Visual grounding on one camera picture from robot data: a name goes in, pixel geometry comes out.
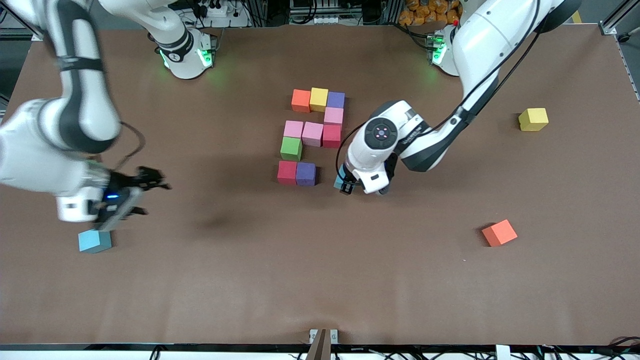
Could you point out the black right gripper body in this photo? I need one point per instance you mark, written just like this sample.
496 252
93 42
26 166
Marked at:
131 183

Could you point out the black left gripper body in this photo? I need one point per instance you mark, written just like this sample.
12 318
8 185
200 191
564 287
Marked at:
346 186

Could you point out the blue foam cube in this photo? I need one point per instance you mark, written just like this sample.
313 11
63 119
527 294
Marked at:
95 241
339 181

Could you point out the purple foam cube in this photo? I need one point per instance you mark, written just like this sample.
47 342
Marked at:
335 100
306 174

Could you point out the red foam cube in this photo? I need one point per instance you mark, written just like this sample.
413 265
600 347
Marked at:
287 172
332 136

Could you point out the pink foam cube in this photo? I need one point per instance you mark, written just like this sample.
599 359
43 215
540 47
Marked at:
293 129
312 134
333 116

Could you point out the green foam cube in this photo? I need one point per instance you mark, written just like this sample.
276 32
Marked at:
291 148

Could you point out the yellow foam cube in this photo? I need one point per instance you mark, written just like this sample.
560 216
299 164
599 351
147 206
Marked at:
533 120
319 99

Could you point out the orange foam cube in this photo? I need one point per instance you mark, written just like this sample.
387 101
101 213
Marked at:
500 233
301 100

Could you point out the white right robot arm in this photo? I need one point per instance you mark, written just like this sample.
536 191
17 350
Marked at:
65 125

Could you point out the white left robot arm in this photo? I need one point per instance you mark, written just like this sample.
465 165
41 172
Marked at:
480 40

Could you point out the table cover sheet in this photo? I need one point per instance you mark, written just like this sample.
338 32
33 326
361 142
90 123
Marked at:
320 280

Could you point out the white power strip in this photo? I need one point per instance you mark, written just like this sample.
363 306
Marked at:
322 20
227 21

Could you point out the orange snack bags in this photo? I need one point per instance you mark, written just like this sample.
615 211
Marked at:
425 12

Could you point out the small white box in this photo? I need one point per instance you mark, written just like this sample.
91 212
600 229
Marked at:
502 352

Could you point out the silver metal bracket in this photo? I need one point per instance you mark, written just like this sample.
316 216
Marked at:
312 335

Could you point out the brown wooden post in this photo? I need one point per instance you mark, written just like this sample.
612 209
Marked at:
320 350

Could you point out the aluminium frame profile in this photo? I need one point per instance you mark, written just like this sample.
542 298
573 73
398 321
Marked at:
620 15

